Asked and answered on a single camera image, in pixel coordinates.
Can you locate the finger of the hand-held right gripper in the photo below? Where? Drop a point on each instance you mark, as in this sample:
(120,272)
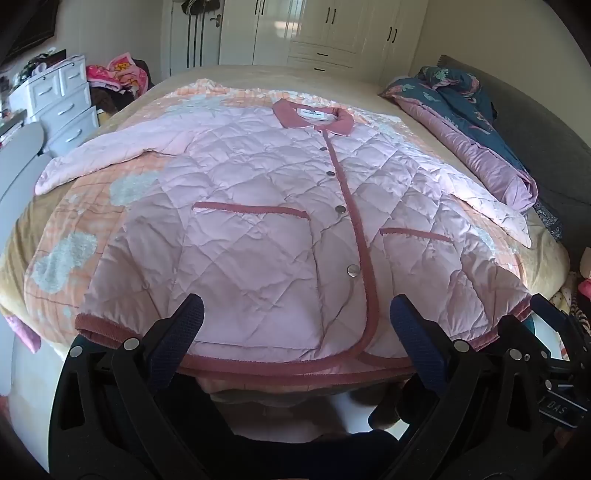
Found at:
(556,318)

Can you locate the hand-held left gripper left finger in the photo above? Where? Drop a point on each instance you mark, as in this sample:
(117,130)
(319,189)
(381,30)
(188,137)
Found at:
(180,332)

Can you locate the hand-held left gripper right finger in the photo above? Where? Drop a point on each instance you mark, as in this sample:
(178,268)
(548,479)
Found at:
(413,332)

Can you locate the pink quilted jacket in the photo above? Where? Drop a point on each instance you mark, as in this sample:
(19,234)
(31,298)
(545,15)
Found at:
(258,207)

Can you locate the dark clothes pile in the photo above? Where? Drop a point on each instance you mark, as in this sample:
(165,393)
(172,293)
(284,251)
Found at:
(111,99)

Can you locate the pink plush toy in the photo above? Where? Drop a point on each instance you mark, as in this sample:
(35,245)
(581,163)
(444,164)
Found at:
(584,288)

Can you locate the dark patterned cloth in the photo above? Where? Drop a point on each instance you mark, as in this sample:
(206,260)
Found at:
(549,221)

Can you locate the orange plaid cloud blanket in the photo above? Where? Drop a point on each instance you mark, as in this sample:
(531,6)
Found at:
(92,217)

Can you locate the pink cloth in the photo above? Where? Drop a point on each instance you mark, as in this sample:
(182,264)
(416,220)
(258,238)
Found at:
(25,334)

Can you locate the grey upholstered headboard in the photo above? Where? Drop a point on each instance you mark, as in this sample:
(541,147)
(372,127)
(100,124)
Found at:
(545,138)

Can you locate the light grey chair back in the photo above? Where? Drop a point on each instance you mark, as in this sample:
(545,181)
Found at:
(18,189)
(21,141)

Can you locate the blue floral pink quilt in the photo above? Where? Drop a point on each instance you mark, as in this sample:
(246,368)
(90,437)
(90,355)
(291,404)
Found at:
(466,115)

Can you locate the white drawer cabinet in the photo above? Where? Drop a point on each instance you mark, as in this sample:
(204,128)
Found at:
(60,106)

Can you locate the cluttered desk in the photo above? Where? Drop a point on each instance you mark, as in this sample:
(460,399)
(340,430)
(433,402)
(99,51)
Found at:
(9,127)

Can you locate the pink cartoon blanket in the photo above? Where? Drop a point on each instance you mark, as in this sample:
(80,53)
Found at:
(120,71)

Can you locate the white door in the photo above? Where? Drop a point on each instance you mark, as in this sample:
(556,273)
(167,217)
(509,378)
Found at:
(180,41)

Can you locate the small household clutter pile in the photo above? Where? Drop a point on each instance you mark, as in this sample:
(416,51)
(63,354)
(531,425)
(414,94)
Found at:
(39,64)

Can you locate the white wardrobe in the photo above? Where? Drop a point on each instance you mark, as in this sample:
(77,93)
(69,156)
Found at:
(323,27)

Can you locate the hanging bags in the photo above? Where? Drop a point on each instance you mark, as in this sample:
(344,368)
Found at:
(194,5)

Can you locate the black television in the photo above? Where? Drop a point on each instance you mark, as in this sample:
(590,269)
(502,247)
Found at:
(27,27)

